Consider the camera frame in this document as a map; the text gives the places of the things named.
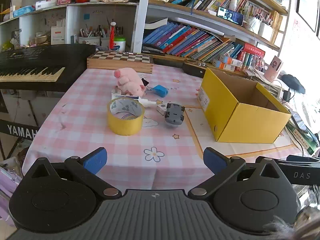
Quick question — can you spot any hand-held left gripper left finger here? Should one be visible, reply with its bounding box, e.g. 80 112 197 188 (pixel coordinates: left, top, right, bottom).
24 147 122 200

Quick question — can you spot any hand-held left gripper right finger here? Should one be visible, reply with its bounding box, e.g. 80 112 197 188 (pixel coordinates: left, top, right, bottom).
189 147 286 200

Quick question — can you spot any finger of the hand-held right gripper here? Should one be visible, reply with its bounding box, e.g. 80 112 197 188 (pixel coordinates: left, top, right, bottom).
286 154 320 163

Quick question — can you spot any clear tape roll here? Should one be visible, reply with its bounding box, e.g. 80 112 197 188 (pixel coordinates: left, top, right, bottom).
107 98 145 136

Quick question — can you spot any yellow cardboard box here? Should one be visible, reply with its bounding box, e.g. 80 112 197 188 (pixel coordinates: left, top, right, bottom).
197 67 292 143

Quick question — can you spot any grey toy car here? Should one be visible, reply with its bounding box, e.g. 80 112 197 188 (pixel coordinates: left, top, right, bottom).
164 102 186 129

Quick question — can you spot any white spray bottle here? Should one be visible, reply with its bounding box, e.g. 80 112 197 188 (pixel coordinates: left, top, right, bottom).
111 87 163 108

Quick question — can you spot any pink plush pig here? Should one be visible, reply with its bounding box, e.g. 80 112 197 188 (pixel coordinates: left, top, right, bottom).
114 67 147 98

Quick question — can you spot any blue pouch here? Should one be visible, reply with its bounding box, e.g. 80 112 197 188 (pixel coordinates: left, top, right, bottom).
152 85 169 98

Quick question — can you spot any black binder clip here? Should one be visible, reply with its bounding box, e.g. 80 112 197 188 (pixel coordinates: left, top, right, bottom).
141 77 153 92

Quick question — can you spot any green book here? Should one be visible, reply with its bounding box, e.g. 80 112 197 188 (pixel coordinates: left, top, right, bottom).
286 124 320 155

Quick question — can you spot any cream sheet with yellow border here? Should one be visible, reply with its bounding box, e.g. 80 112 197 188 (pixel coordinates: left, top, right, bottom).
184 106 302 161

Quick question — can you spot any pile of papers and notebooks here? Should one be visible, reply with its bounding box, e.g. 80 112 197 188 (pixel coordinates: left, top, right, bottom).
287 100 320 140

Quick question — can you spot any grey fuzzy clothing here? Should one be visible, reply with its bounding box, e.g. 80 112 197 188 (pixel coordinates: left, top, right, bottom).
264 204 320 240

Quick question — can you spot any white power strip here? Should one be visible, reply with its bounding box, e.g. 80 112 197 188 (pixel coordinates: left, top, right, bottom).
264 80 288 100

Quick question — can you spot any black cap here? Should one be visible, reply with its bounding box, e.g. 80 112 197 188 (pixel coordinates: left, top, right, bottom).
281 74 306 95

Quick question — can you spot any black keyboard stand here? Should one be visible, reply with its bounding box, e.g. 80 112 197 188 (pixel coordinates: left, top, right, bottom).
0 90 42 161

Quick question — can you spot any brown radio with silver knobs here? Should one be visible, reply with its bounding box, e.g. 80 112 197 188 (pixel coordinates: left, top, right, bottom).
182 58 208 79

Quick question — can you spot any purple plastic bag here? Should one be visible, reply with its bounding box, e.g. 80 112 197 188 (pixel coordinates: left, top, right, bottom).
0 164 25 228

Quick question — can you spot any orange blue white carton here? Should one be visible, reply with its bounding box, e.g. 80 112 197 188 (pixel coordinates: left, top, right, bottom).
212 59 236 72
219 54 243 67

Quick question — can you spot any wooden chessboard box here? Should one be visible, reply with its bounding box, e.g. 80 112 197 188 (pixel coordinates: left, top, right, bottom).
87 51 154 74

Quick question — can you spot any white jar with green lid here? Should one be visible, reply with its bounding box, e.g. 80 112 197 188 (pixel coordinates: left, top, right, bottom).
113 37 126 53

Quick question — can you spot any red thick book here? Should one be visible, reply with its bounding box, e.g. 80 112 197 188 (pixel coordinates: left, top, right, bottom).
243 43 266 56

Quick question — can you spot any black electronic keyboard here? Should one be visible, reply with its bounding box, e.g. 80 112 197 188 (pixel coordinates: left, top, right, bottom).
0 44 97 93

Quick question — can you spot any red tassel ornament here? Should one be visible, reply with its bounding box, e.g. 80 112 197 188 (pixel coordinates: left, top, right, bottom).
108 19 117 51

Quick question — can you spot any pen holder with pens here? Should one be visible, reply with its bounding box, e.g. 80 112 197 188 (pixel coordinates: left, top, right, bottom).
78 24 110 47

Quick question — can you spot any row of colourful leaning books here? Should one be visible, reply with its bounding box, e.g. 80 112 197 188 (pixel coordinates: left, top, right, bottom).
142 21 244 63

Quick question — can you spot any black stapler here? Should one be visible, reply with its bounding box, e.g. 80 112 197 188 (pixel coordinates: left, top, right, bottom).
143 44 166 56

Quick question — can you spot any white box with red label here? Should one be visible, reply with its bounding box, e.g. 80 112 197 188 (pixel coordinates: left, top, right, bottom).
51 26 67 46

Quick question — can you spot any white cup with pens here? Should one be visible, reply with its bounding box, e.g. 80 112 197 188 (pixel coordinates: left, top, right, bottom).
244 12 275 43

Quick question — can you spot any smartphone with lit screen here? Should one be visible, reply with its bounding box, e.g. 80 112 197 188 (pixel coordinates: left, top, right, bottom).
216 6 244 26

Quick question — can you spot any white paperback book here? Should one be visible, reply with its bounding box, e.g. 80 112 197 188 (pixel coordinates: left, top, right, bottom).
143 17 169 30

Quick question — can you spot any white bookshelf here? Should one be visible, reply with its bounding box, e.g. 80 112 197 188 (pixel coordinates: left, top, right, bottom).
0 0 293 80

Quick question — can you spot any black framed picture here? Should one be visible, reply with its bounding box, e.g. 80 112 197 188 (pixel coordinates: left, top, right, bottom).
296 0 320 33

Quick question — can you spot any white tissue pack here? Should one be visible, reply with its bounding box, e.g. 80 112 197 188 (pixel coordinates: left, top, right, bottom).
35 0 58 11

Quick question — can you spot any blue tissue pack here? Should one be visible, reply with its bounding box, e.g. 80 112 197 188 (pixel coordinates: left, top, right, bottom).
12 5 36 18

